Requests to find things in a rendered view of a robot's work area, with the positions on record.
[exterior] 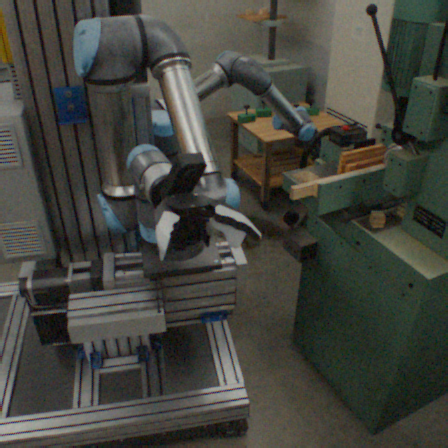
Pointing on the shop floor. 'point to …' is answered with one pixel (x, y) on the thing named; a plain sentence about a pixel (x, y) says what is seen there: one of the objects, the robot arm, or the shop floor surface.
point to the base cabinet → (369, 333)
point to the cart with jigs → (284, 158)
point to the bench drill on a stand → (293, 83)
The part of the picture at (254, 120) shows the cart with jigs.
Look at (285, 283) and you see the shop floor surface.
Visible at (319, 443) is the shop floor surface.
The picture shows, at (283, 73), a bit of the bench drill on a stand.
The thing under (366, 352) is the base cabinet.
